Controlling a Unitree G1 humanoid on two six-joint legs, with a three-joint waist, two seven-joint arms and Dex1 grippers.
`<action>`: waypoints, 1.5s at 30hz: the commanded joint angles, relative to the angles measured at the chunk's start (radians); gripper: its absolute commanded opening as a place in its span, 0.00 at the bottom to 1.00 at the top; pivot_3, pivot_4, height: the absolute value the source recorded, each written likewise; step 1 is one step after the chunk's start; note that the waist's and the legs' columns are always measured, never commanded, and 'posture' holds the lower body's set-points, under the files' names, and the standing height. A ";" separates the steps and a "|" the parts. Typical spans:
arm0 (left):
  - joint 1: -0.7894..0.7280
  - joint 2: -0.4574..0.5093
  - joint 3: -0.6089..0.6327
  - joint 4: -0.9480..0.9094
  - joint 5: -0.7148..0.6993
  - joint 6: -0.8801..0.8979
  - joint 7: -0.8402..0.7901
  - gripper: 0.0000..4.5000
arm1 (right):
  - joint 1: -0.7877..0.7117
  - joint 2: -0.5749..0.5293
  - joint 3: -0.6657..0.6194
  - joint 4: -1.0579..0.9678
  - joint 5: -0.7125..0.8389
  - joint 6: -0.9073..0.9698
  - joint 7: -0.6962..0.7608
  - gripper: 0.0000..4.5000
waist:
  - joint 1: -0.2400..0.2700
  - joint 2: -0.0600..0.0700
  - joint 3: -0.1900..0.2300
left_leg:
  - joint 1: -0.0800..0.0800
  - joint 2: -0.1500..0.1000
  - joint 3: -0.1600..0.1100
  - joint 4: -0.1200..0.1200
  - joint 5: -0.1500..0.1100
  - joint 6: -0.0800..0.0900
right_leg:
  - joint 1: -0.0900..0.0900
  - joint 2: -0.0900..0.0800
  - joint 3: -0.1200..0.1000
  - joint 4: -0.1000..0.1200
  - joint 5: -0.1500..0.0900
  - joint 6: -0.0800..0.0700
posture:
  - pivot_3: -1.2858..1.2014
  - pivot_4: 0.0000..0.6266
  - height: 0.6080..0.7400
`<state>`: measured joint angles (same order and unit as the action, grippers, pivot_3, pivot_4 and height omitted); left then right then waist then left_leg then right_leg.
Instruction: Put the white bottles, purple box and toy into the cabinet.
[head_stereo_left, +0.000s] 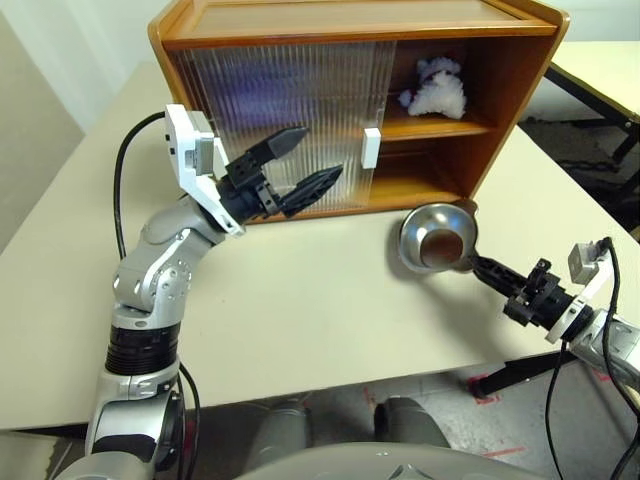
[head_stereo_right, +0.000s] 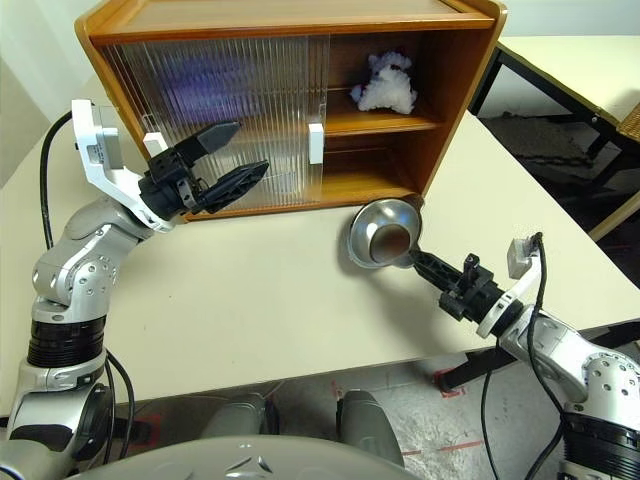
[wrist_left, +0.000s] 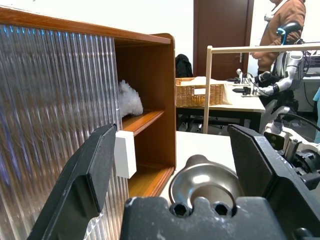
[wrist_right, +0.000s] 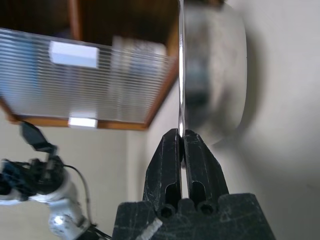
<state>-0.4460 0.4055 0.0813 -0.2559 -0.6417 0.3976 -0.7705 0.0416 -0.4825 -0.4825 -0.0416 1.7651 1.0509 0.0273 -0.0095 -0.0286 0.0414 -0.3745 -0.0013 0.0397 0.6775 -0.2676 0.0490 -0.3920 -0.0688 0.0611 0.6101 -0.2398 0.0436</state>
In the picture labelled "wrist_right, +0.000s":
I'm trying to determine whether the white door handle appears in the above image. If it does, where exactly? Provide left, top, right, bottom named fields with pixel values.
left=49, top=40, right=100, bottom=69
left=67, top=116, right=99, bottom=129

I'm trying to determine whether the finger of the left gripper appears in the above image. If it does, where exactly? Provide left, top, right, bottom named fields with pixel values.
left=19, top=121, right=58, bottom=153

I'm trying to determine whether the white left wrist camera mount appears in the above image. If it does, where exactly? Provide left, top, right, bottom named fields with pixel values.
left=0, top=173, right=77, bottom=206

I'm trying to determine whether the white jar with label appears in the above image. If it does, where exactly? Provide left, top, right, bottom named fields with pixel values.
left=111, top=35, right=168, bottom=76

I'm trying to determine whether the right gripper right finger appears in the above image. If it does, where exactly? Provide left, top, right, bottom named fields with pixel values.
left=182, top=129, right=230, bottom=216

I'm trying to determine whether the ribbed clear sliding door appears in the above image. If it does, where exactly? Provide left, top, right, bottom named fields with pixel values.
left=0, top=27, right=179, bottom=125
left=0, top=32, right=176, bottom=126

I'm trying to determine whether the wooden cabinet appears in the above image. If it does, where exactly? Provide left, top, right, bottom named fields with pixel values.
left=0, top=0, right=185, bottom=132

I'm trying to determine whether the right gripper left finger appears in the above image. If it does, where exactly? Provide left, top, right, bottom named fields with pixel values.
left=142, top=128, right=185, bottom=219

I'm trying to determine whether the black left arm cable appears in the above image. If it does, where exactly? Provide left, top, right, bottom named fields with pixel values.
left=63, top=163, right=92, bottom=226

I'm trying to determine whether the stainless steel bowl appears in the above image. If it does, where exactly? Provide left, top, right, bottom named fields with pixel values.
left=177, top=0, right=248, bottom=171

